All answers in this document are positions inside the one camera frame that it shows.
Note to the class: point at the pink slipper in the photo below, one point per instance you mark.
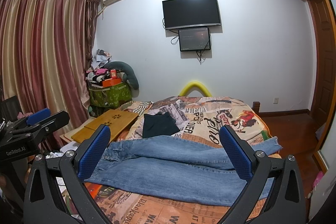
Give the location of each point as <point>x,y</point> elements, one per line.
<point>318,179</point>

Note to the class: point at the wall power socket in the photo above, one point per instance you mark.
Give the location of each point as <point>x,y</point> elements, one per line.
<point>275,100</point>

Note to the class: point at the orange box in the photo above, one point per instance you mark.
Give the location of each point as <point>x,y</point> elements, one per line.
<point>111,82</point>

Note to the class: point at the green camouflage storage bag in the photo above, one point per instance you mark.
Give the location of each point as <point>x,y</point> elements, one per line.
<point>112,97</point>

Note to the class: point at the blue denim jeans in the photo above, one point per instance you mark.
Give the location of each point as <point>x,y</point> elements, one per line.
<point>169,167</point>

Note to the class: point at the small wall monitor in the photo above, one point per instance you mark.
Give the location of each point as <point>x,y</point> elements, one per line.
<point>194,39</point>

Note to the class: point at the pile of clothes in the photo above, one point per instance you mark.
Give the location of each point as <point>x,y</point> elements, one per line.
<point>97,73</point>

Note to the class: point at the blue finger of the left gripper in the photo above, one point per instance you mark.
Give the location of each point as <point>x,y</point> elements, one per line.
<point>38,116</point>

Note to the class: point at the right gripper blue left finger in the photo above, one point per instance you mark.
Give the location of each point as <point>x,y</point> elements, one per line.
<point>77,166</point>

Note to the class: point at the grey neck pillow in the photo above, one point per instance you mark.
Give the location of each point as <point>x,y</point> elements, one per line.
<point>128,73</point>

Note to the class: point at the yellow foam tube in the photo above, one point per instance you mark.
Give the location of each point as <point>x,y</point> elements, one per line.
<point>195,85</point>

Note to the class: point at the black wall television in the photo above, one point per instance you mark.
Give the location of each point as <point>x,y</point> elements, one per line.
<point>190,13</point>

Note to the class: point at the retro print bed blanket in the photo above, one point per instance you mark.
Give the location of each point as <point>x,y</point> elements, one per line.
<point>198,119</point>

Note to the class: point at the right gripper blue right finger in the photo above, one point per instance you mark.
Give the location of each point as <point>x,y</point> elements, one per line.
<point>249,167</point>

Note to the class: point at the red gold striped curtain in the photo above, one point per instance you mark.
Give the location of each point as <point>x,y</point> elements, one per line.
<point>46,49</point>

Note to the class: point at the dark folded garment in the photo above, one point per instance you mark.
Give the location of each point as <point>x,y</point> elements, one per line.
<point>159,124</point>

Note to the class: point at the wooden door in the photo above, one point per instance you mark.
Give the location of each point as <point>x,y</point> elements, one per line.
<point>322,17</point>

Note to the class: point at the wooden bed post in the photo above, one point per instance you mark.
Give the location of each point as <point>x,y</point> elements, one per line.
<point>256,106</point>

